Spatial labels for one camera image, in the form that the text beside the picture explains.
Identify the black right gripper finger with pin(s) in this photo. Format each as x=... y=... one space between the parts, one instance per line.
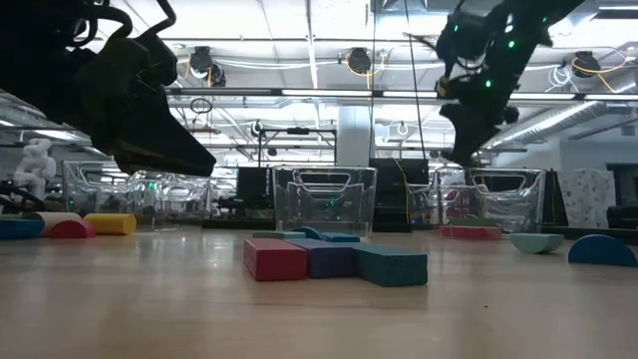
x=468 y=129
x=498 y=117

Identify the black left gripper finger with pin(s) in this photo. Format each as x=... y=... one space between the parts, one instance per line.
x=144 y=162
x=174 y=139

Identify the yellow cylinder block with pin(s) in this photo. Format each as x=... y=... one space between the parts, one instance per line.
x=112 y=224

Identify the green-teal rectangular block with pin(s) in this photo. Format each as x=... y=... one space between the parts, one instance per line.
x=473 y=222

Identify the red half-round block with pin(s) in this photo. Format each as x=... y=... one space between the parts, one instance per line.
x=72 y=230

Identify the light blue small block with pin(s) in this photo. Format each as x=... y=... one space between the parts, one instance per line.
x=537 y=243

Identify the green rectangular block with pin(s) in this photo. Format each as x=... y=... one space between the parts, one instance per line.
x=276 y=235

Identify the blue-teal rectangular block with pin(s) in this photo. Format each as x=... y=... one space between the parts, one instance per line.
x=394 y=269

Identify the teal blue small block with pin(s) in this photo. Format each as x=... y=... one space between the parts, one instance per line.
x=341 y=237

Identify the purple rectangular block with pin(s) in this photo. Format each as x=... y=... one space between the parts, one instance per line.
x=331 y=261

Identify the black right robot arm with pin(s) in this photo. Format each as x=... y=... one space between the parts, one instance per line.
x=558 y=12

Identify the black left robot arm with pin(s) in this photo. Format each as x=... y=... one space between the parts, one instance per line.
x=30 y=60

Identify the clear plastic bin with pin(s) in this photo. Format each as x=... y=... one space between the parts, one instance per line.
x=99 y=199
x=508 y=209
x=324 y=209

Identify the small black ceiling reel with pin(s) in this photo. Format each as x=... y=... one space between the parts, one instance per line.
x=257 y=128

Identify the black monitor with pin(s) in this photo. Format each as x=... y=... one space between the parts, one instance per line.
x=254 y=189

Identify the red rectangular block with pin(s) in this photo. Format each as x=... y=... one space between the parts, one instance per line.
x=468 y=233
x=274 y=261

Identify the cream cylinder block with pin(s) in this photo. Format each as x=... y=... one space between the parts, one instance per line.
x=57 y=217

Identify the black cabinet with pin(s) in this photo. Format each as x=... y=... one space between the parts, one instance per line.
x=384 y=194

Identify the white humanoid robot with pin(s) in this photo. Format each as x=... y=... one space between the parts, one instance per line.
x=36 y=164

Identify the white square pillar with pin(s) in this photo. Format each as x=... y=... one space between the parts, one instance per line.
x=355 y=134

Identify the white patterned panel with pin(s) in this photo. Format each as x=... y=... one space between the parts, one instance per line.
x=588 y=199

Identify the long ceiling light bar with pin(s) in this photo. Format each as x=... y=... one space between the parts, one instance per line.
x=324 y=93

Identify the black chair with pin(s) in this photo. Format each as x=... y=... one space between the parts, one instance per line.
x=623 y=217

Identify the silver ventilation duct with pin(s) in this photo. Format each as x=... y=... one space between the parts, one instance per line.
x=558 y=119

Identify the black metal gantry frame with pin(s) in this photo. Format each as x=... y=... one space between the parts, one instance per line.
x=298 y=130

